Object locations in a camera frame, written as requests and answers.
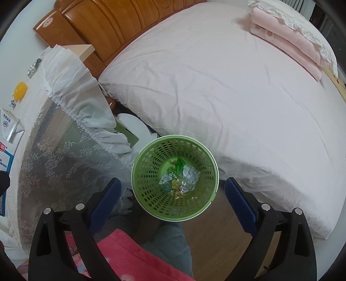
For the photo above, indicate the light wooden nightstand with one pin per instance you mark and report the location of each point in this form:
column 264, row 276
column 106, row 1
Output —
column 81, row 52

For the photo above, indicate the yellow spiky ball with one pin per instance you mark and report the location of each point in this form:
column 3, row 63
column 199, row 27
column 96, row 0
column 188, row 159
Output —
column 21, row 91

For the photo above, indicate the green plastic waste basket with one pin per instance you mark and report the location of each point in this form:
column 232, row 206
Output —
column 151, row 200

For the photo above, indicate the white plastic object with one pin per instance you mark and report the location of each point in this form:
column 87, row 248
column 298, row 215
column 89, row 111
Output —
column 137, row 127

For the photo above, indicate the grey fleece clothing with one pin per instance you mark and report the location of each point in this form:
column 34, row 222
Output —
column 170, row 243

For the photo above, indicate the bed with pink sheet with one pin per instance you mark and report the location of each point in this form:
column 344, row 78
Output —
column 221, row 102

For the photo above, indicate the wooden bed headboard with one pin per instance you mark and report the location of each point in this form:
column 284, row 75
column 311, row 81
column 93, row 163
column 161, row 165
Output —
column 113, row 24

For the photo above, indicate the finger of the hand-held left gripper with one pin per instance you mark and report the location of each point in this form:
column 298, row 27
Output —
column 3, row 186

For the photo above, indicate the blue white milk carton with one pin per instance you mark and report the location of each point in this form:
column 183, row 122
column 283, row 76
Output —
column 12, row 140

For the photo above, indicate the silver blister pack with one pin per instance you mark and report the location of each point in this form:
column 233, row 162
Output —
column 34, row 69

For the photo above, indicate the green flat box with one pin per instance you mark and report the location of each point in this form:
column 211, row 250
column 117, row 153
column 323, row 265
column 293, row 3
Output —
column 128, row 136

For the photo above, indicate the folded pink blanket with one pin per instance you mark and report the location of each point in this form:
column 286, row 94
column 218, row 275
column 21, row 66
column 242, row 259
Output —
column 286, row 35

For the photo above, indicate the white blue paper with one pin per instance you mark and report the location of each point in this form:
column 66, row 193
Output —
column 191, row 175

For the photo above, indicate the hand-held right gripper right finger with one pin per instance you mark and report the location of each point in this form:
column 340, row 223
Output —
column 240, row 202

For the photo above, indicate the yellow candy wrapper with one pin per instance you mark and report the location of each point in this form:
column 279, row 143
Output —
column 179, row 187

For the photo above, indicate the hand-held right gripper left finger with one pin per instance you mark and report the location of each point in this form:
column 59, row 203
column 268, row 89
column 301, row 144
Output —
column 104, row 202

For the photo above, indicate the green yellow snack bag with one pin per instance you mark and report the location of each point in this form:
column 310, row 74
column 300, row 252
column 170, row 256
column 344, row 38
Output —
column 175, row 169

